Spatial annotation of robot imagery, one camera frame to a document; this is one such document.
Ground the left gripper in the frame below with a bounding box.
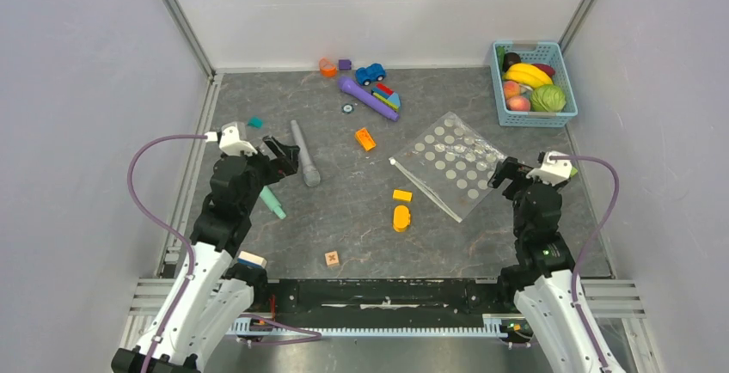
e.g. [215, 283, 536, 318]
[233, 135, 299, 213]

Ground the clear dotted zip bag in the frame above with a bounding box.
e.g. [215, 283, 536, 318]
[389, 112, 505, 223]

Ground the green cabbage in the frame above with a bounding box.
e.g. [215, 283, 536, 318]
[530, 84, 567, 113]

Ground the yellow banana bunch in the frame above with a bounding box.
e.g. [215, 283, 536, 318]
[503, 63, 554, 89]

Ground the light blue plastic basket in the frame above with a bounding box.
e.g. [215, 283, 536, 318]
[490, 40, 578, 128]

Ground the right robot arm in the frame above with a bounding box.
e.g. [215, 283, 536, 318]
[488, 151, 623, 372]

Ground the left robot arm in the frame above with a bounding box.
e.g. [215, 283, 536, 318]
[111, 132, 300, 372]

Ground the teal toy microphone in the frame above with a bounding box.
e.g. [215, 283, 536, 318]
[259, 186, 286, 220]

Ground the teal small block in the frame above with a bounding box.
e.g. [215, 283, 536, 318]
[247, 117, 263, 129]

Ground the orange lego brick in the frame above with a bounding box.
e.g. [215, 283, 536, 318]
[354, 128, 377, 151]

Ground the purple toy microphone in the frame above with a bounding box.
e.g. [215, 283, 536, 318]
[337, 76, 400, 121]

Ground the orange shape block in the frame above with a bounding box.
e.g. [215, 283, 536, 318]
[318, 58, 338, 77]

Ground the yellow small block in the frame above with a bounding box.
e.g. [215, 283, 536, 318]
[392, 189, 413, 203]

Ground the wooden cube with cross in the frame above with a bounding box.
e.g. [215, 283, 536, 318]
[325, 251, 340, 267]

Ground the white block with blue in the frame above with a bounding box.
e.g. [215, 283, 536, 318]
[237, 251, 267, 269]

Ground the purple small block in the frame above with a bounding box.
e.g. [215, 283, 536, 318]
[338, 58, 352, 70]

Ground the yellow oval block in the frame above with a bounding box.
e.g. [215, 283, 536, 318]
[392, 205, 411, 232]

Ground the red sweet potato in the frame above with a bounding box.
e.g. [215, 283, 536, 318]
[533, 63, 555, 78]

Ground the blue toy car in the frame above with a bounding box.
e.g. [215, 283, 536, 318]
[355, 63, 387, 86]

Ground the dark avocado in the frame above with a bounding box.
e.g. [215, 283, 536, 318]
[501, 52, 522, 72]

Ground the multicolour block stack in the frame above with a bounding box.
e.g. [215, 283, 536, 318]
[371, 83, 401, 113]

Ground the green cucumber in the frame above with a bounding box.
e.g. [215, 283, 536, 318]
[495, 46, 505, 71]

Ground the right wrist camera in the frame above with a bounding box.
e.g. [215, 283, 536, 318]
[528, 151, 573, 187]

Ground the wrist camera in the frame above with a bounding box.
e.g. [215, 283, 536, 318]
[528, 151, 573, 187]
[205, 121, 258, 156]

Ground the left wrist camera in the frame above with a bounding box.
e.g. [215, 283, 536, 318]
[205, 121, 258, 156]

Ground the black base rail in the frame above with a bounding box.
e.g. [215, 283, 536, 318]
[248, 278, 518, 328]

